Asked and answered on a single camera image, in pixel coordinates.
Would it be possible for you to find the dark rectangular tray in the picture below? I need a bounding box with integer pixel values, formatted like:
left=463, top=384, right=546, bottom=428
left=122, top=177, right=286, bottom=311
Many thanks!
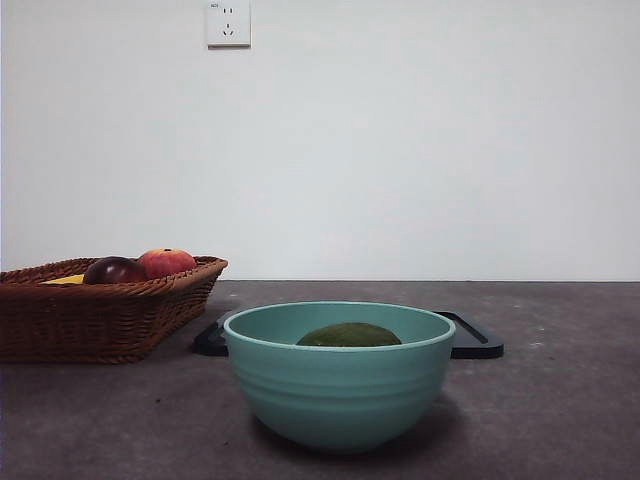
left=193, top=309, right=505, bottom=359

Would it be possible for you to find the green avocado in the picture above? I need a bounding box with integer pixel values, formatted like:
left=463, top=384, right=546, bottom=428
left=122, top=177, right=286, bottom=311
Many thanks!
left=296, top=321, right=403, bottom=348

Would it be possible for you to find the teal ribbed bowl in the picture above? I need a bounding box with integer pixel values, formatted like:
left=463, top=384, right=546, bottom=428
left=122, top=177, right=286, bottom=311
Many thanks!
left=222, top=300, right=457, bottom=455

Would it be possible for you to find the dark red apple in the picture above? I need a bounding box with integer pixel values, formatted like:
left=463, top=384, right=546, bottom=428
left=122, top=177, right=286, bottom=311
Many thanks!
left=82, top=256, right=149, bottom=286

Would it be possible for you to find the red yellow apple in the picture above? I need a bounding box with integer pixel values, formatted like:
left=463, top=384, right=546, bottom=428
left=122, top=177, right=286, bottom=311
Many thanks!
left=137, top=247, right=197, bottom=281

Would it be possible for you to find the white wall socket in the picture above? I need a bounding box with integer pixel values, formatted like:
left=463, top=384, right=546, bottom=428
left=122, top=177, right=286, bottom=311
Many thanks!
left=207, top=0, right=252, bottom=50

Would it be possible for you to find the brown wicker basket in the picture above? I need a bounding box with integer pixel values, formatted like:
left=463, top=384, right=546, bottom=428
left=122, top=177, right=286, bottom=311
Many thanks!
left=0, top=255, right=229, bottom=365

